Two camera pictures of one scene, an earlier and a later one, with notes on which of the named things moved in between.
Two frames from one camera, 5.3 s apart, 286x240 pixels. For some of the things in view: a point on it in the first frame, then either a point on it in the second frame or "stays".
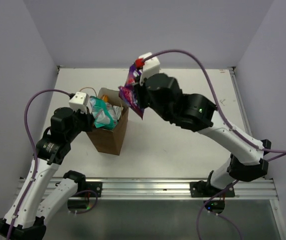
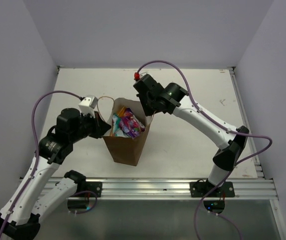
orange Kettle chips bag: x=105 y=98 to x=120 y=113
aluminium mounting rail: x=178 y=188 stays
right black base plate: x=205 y=189 stays
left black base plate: x=95 y=186 stays
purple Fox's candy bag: x=129 y=94 to x=130 y=124
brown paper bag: x=110 y=115 to x=125 y=150
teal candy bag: x=105 y=115 to x=116 y=131
